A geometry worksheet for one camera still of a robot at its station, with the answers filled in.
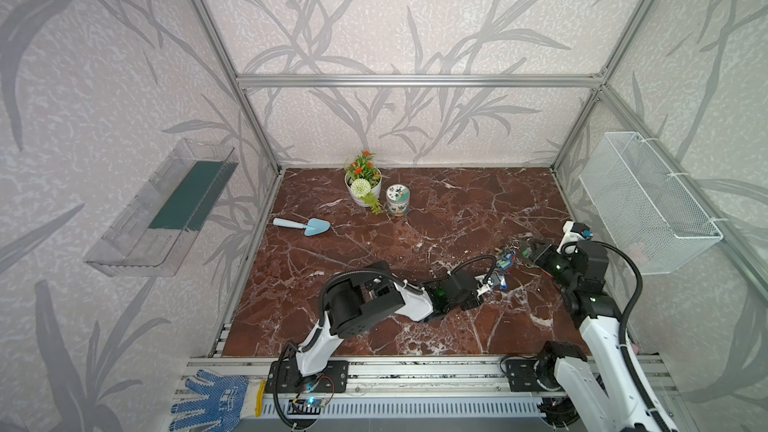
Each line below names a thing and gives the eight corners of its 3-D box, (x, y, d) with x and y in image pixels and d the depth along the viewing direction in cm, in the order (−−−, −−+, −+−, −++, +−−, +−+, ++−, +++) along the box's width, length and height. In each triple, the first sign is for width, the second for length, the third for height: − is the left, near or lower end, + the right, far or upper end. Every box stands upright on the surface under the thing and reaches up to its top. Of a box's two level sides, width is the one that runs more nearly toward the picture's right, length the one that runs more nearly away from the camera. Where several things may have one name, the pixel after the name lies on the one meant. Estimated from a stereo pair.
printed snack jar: (387, 217, 108) (385, 201, 101) (387, 200, 113) (386, 184, 106) (409, 217, 108) (409, 201, 101) (409, 200, 113) (409, 184, 106)
